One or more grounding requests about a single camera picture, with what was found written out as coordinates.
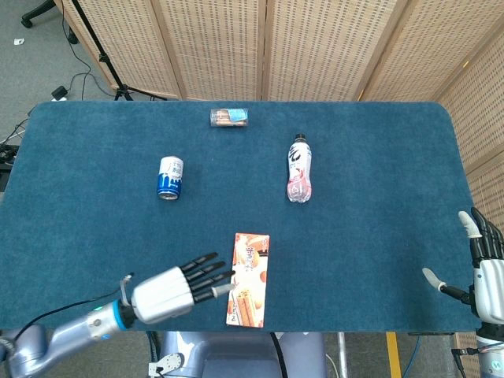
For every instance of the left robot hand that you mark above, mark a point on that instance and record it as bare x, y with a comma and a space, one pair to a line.
165, 295

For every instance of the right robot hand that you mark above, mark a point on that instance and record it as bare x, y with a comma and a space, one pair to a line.
490, 283

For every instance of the orange biscuit roll box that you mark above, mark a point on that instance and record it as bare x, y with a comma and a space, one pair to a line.
250, 283

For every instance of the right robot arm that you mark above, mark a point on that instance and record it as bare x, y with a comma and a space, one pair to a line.
490, 354

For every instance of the silver blue robot torso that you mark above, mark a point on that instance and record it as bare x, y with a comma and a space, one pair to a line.
236, 354

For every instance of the blue and white can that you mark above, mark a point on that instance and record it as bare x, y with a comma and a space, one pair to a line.
170, 177

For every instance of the blue felt table cover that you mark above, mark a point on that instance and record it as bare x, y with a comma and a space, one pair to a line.
334, 256

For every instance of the metal table leg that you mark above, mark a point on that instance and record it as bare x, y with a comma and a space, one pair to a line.
343, 354

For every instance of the clear bottle pink label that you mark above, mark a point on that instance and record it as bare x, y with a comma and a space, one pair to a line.
299, 173

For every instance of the clear biscuit stick container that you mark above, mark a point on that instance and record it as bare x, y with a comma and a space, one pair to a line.
228, 118

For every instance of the black floor equipment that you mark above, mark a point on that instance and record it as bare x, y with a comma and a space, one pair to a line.
8, 165

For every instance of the black power adapter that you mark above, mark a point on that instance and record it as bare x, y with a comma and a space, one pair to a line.
59, 92

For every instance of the black tripod stand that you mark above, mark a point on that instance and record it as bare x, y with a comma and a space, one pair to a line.
103, 59

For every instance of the woven bamboo folding screen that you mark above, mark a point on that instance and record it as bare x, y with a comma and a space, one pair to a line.
220, 47

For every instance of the white paper scrap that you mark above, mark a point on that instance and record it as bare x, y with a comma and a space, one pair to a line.
19, 41

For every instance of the black office chair base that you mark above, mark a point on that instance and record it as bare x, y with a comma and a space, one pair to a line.
37, 11

